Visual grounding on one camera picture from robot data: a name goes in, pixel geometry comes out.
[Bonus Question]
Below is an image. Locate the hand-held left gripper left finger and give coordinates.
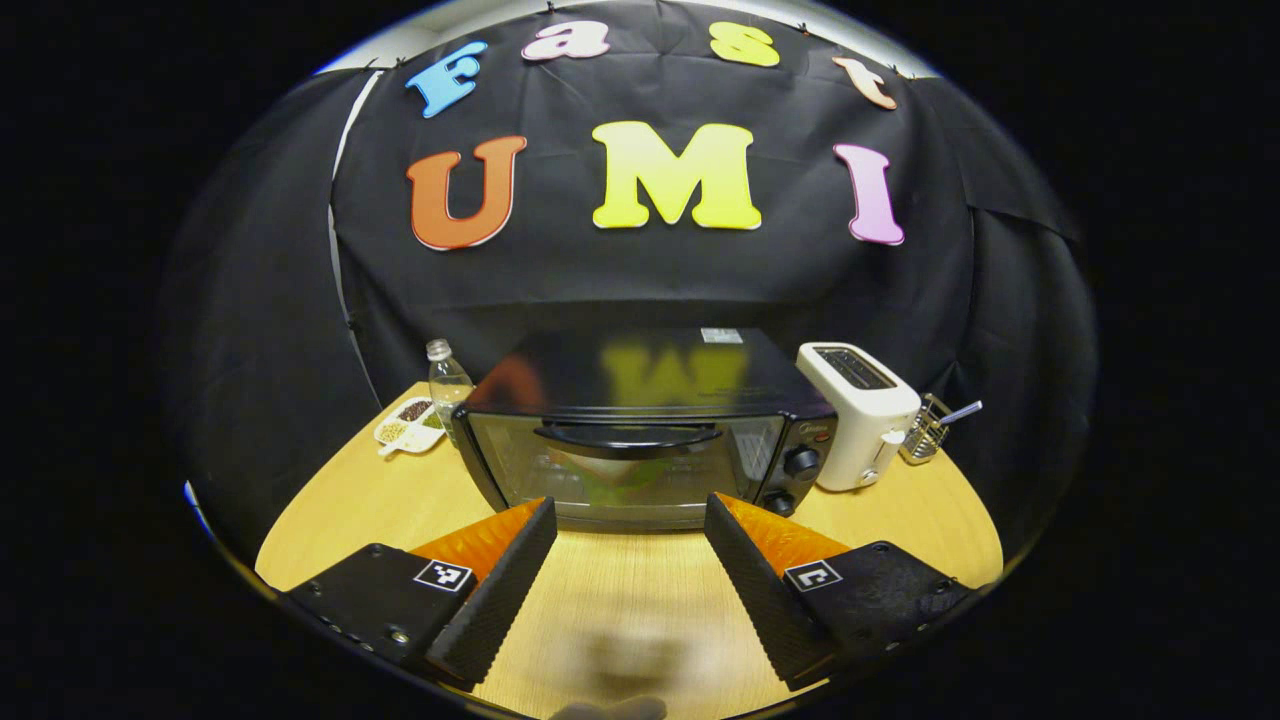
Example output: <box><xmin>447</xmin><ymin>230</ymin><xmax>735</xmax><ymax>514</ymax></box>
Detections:
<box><xmin>283</xmin><ymin>497</ymin><xmax>558</xmax><ymax>691</ymax></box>

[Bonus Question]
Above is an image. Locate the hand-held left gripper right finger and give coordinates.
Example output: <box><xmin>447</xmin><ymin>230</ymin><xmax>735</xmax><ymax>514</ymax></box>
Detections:
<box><xmin>704</xmin><ymin>492</ymin><xmax>976</xmax><ymax>693</ymax></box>

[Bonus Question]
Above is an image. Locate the toast and lettuce sandwich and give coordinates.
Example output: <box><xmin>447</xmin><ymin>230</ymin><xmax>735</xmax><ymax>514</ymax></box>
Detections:
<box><xmin>548</xmin><ymin>450</ymin><xmax>681</xmax><ymax>507</ymax></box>

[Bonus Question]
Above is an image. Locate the black electric oven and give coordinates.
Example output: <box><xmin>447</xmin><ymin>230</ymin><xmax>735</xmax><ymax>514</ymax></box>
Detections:
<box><xmin>452</xmin><ymin>327</ymin><xmax>839</xmax><ymax>533</ymax></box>

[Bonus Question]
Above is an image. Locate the white divided grain dish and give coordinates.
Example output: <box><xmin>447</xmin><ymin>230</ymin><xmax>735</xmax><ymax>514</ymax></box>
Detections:
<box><xmin>374</xmin><ymin>397</ymin><xmax>448</xmax><ymax>458</ymax></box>

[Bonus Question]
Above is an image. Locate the white toaster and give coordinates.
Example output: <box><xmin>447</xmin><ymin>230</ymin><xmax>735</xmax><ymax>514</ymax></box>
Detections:
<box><xmin>796</xmin><ymin>342</ymin><xmax>922</xmax><ymax>492</ymax></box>

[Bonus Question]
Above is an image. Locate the clear plastic water bottle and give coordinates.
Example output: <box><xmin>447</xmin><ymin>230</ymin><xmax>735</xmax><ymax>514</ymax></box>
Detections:
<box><xmin>426</xmin><ymin>338</ymin><xmax>475</xmax><ymax>446</ymax></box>

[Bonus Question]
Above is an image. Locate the black backdrop cloth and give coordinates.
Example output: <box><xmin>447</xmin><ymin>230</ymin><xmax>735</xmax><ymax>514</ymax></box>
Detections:
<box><xmin>160</xmin><ymin>0</ymin><xmax>1099</xmax><ymax>571</ymax></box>

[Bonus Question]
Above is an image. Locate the wire utensil holder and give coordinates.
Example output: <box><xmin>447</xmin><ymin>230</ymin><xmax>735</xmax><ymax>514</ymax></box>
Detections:
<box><xmin>900</xmin><ymin>393</ymin><xmax>951</xmax><ymax>466</ymax></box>

